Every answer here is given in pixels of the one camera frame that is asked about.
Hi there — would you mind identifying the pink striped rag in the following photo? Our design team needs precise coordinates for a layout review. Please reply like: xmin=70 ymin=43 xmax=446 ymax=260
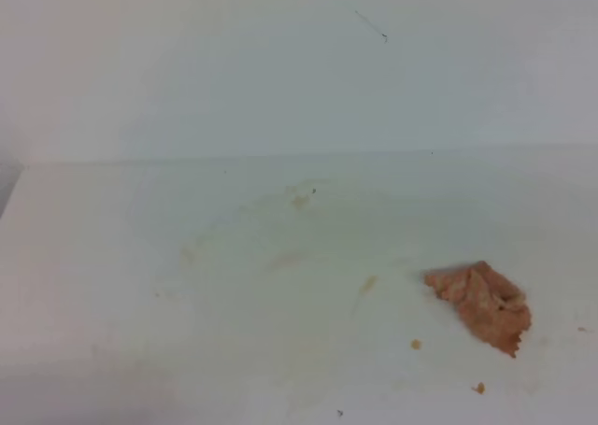
xmin=423 ymin=261 xmax=532 ymax=358

